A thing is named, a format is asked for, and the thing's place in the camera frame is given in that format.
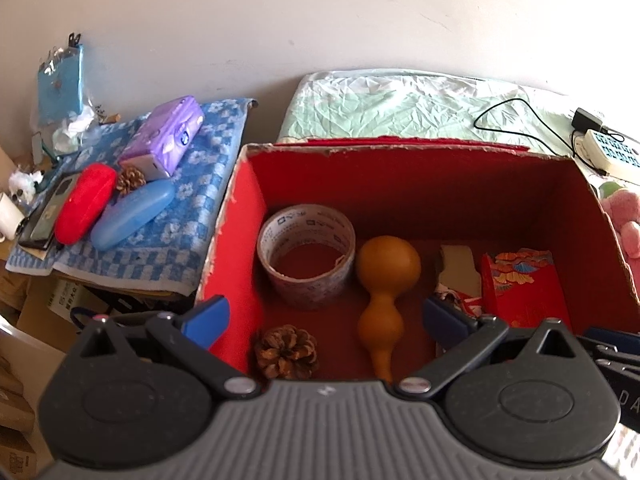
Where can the red cardboard box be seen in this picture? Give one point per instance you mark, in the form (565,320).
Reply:
(425,200)

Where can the printed packing tape roll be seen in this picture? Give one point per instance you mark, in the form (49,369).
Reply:
(320,290)

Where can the purple tissue pack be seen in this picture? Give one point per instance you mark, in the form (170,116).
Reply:
(165,135)

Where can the black charger adapter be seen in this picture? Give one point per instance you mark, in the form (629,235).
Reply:
(586,120)

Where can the tan tag with patterned ribbon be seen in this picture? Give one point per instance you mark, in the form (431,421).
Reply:
(460,270)

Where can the light blue pouch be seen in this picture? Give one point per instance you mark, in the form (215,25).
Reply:
(60,85)

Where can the white mug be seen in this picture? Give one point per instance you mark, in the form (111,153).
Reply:
(10,215)

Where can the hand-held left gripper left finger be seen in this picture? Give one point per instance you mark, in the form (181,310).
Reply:
(207,320)

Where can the large brown pine cone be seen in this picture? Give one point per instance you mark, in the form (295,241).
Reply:
(285,352)

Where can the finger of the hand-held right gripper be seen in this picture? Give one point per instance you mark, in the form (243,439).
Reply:
(615,340)

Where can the pink plush toy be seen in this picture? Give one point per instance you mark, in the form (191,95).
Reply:
(625,215)

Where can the red glasses case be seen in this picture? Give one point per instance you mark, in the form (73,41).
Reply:
(82,205)

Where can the black smartphone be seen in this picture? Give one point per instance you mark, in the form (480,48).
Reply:
(45,215)

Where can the pale green bed sheet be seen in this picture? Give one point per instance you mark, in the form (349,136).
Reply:
(400,105)

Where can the brown dried gourd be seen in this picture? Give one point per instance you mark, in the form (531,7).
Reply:
(387,260)

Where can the blue checkered towel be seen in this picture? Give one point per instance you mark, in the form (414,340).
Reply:
(200,200)

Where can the white power strip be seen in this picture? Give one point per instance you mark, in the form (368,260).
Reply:
(615,155)

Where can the blue glasses case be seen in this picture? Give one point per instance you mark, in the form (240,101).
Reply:
(130,215)

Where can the crumpled clear plastic wrap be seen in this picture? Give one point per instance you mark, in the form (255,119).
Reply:
(72,130)

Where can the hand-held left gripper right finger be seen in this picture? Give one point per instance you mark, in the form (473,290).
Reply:
(445,317)

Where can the small red gift box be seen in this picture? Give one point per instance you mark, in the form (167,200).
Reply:
(525,295)

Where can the small brown pine cone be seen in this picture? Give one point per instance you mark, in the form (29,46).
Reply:
(131,180)

